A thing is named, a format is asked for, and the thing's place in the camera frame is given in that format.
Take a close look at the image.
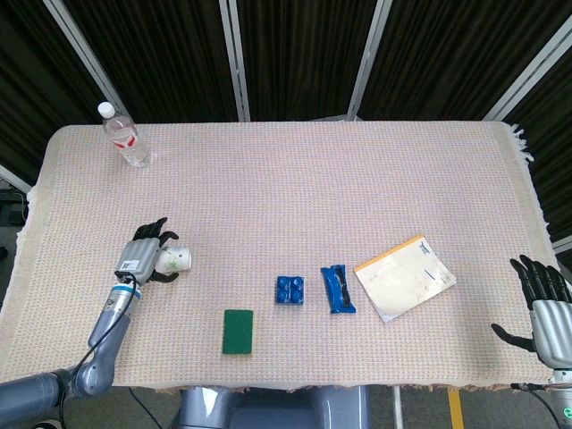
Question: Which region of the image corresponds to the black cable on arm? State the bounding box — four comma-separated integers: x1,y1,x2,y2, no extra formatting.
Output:
510,382,555,394
58,273,138,429

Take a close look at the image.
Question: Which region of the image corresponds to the blue tissue pack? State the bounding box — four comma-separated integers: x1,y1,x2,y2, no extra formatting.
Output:
320,264,358,315

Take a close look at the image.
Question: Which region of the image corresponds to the white paper cup green flower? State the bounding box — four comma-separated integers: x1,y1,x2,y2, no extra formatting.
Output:
156,244,194,275

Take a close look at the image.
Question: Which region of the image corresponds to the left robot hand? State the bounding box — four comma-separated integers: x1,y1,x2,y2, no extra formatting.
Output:
114,216,181,286

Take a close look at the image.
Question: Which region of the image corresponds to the woven pink white tablecloth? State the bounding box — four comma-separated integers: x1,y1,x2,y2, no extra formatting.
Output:
0,120,572,395

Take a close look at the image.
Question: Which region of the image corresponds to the green and yellow sponge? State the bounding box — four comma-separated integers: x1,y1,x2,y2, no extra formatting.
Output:
221,308,255,357

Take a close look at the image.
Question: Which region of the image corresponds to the grey metal frame post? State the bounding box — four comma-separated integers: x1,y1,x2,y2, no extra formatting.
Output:
42,0,131,124
218,0,252,122
481,8,572,122
346,0,394,121

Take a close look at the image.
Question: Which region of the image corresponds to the clear plastic water bottle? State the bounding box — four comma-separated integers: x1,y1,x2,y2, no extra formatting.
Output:
97,101,152,170

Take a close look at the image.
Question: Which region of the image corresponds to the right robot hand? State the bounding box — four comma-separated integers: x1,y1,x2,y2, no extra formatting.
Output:
491,254,572,370

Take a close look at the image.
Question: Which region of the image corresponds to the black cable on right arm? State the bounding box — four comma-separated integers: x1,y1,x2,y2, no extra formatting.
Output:
510,382,555,394

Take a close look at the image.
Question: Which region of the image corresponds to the notepad with orange binding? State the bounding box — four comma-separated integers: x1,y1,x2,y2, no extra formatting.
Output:
353,233,458,324

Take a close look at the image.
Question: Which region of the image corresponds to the blue toy building block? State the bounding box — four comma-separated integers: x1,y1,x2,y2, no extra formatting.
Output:
274,274,308,307

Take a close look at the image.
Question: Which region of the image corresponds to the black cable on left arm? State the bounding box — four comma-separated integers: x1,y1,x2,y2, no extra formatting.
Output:
58,273,138,429

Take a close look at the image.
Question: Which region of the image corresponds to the grey robot torso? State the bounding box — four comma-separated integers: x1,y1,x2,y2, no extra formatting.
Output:
172,384,372,429

